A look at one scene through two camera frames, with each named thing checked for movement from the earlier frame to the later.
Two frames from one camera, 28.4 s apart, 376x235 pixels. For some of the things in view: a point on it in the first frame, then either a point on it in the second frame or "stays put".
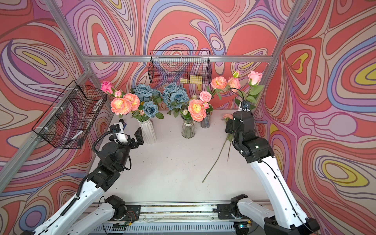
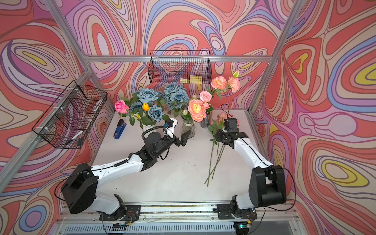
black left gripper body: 124,150 -> 166,143
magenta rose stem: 106,86 -> 121,108
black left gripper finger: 139,136 -> 184,137
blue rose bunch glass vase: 174,97 stays put
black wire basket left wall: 68,122 stays put
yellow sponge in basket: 193,79 stays put
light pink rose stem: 254,78 -> 220,120
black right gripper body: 229,129 -> 221,136
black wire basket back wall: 187,66 stays put
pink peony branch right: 220,84 stays put
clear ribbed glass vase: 188,129 stays put
